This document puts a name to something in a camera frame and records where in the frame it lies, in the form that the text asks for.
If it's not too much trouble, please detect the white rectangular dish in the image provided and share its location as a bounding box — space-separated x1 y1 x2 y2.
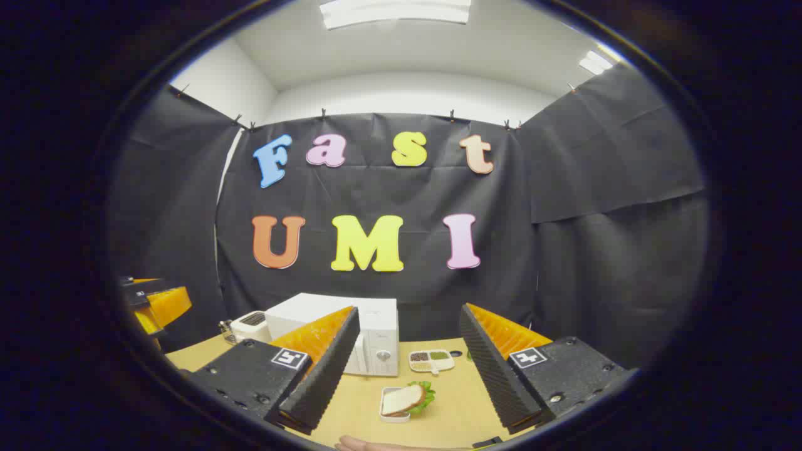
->
379 386 412 423

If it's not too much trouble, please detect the white divided grain plate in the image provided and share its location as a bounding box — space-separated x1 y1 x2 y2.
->
409 349 456 376

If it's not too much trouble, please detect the white toaster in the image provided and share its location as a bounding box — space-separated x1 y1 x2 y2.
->
230 311 273 345

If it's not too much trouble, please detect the small ceiling light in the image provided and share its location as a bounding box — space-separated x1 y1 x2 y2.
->
578 50 615 76

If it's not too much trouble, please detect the row of backdrop clips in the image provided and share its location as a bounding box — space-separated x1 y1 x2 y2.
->
175 81 577 132

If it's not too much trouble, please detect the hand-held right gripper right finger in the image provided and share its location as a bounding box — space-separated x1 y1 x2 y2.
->
459 303 638 435

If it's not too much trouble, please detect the lettuce bread sandwich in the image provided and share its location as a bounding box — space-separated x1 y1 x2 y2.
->
381 380 436 418

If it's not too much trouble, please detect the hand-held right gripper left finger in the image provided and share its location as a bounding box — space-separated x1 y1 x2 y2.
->
180 306 362 436

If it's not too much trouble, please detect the white microwave oven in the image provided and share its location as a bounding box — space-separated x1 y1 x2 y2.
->
264 293 400 377

